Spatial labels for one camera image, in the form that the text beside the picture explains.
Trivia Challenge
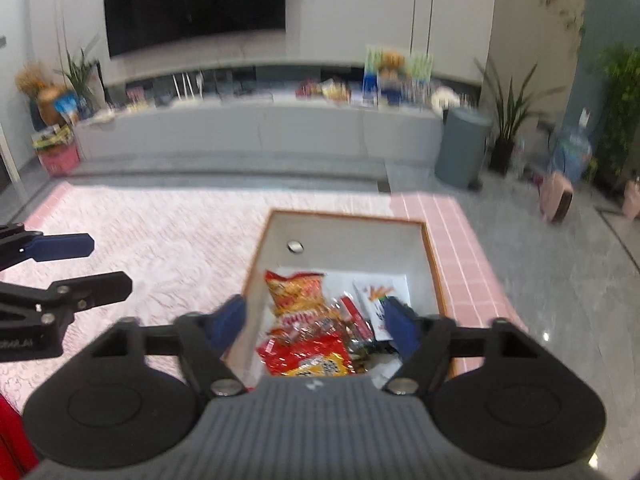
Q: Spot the brown woven vase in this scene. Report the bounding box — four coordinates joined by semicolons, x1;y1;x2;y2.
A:
37;87;69;126

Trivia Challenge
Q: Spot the red yellow cartoon packet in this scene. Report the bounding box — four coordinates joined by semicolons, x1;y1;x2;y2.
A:
257;334;355;379

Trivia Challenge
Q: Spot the trailing green plant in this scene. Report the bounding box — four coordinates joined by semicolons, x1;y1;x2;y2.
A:
595;45;640;192

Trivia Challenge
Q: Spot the white stick print packet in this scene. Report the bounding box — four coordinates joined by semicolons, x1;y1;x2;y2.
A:
352;277;409;342

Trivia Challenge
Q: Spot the orange stick snack bag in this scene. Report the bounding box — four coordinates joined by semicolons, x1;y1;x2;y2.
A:
264;270;327;317

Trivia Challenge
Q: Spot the pink white lace tablecloth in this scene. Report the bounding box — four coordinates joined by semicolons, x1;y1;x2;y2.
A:
0;185;401;407

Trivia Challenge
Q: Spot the grey trash bin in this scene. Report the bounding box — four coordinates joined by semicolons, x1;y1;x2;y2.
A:
435;107;494;189

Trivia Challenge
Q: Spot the pink red box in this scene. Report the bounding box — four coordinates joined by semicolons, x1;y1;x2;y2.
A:
37;145;81;176

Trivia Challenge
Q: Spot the slender leaf potted plant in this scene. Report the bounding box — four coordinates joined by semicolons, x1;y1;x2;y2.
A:
55;35;104;117

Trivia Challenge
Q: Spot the white router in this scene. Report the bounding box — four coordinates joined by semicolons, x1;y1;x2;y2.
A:
171;72;206;102

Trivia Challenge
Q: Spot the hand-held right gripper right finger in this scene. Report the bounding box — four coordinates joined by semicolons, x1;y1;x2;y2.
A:
382;296;544;397

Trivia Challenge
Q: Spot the dried yellow bouquet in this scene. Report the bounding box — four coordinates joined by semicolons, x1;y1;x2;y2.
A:
15;62;51;99

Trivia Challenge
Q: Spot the white round object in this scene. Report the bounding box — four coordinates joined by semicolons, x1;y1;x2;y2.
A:
430;87;459;111

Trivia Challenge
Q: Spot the blue water jug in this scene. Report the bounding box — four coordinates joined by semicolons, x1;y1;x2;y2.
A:
547;127;594;184

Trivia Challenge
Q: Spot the orange cardboard box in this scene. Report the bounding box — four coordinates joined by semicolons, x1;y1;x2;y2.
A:
240;208;458;393

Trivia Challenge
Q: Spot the pink bucket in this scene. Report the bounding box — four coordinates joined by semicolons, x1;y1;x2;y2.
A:
622;174;640;221

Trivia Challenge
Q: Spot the dark green foil packet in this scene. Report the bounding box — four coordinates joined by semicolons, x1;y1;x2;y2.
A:
350;332;384;361

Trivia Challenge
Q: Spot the small red packet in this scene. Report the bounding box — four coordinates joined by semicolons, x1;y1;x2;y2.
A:
339;296;375;341

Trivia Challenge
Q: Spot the red garment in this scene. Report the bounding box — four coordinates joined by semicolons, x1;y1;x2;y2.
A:
0;394;40;480

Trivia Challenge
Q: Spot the clear brown meat packet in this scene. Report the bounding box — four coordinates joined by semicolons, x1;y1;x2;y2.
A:
270;314;351;346

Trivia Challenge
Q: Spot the green patterned board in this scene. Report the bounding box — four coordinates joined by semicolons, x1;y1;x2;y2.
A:
365;45;434;79

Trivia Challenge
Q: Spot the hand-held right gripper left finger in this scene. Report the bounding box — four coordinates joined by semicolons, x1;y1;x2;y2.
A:
89;294;247;397

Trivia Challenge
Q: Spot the yellow snack bag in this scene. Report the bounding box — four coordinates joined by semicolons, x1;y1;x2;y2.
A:
321;79;351;101

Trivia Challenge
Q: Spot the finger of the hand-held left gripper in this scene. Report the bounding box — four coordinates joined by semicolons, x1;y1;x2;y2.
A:
0;271;134;322
0;222;96;272

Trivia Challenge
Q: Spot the white media console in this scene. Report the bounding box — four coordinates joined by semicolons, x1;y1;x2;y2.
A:
75;99;444;164

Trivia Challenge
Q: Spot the long leaf potted plant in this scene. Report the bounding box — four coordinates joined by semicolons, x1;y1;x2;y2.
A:
475;56;567;176

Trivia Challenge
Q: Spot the colourful packet pile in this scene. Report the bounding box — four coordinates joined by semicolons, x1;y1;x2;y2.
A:
32;127;74;151

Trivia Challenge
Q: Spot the pink heater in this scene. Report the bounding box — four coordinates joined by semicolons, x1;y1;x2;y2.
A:
540;170;576;224

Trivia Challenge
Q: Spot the black television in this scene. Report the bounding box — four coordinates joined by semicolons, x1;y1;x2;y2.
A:
102;0;287;59

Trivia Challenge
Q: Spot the pink checked mat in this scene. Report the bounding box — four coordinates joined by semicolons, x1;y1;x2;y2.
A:
25;181;529;379

